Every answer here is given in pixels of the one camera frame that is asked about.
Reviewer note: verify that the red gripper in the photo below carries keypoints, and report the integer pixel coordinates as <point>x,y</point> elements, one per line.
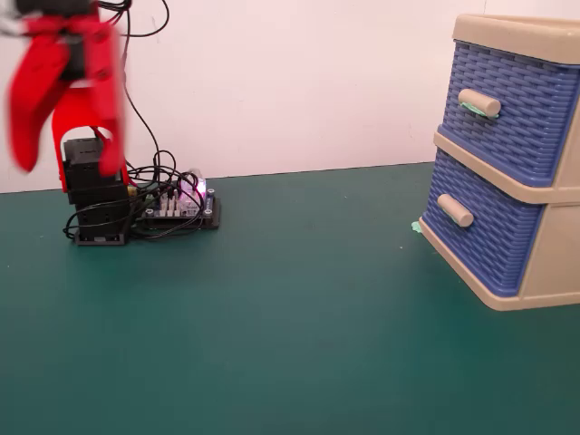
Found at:
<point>102,54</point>

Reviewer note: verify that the blue wicker-pattern drawer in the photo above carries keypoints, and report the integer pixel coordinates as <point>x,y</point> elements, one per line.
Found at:
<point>489,244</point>

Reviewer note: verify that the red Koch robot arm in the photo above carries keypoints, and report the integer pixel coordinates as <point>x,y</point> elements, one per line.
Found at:
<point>95,213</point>

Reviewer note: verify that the motor controller circuit board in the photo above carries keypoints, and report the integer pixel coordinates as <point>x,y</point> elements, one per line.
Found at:
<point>181,210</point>

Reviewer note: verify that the green table mat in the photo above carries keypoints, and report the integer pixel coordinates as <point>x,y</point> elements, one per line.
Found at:
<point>272,340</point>

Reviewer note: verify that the green tape piece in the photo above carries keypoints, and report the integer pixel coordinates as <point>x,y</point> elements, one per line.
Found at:
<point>416,226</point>

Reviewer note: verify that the beige plastic drawer cabinet frame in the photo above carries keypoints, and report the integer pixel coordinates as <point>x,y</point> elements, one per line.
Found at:
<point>562,254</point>

